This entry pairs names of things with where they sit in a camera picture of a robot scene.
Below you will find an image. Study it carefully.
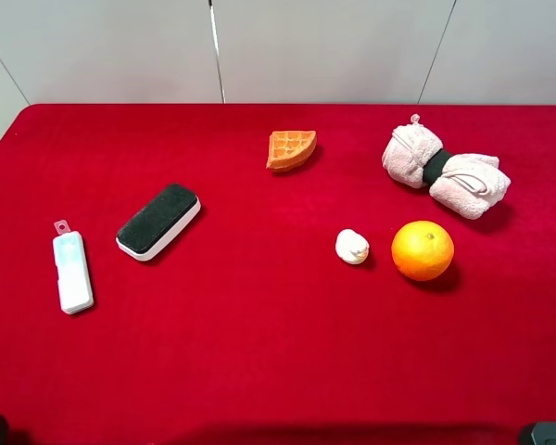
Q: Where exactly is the small white duck toy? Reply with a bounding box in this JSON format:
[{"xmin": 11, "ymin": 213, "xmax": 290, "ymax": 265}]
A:
[{"xmin": 335, "ymin": 229, "xmax": 370, "ymax": 265}]

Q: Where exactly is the red velvet table cloth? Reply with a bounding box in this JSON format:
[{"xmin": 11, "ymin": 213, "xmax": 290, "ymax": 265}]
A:
[{"xmin": 0, "ymin": 105, "xmax": 556, "ymax": 444}]

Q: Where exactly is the black robot base right corner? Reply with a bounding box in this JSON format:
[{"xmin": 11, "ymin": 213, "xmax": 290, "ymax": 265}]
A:
[{"xmin": 518, "ymin": 422, "xmax": 556, "ymax": 445}]

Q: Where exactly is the white plastic case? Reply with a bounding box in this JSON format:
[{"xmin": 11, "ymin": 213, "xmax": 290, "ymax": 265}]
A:
[{"xmin": 52, "ymin": 220, "xmax": 94, "ymax": 315}]

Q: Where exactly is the rolled pink towel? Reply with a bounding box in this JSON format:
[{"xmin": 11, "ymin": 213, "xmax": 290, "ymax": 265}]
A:
[{"xmin": 382, "ymin": 114, "xmax": 511, "ymax": 220}]

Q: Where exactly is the orange waffle piece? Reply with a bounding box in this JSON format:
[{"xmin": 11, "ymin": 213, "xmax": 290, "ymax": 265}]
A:
[{"xmin": 266, "ymin": 130, "xmax": 317, "ymax": 172}]

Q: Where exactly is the orange fruit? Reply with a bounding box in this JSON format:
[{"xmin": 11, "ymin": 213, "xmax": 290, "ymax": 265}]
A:
[{"xmin": 391, "ymin": 221, "xmax": 455, "ymax": 282}]

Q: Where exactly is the black white board eraser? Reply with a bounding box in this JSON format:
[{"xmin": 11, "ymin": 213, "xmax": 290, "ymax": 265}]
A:
[{"xmin": 116, "ymin": 184, "xmax": 201, "ymax": 261}]

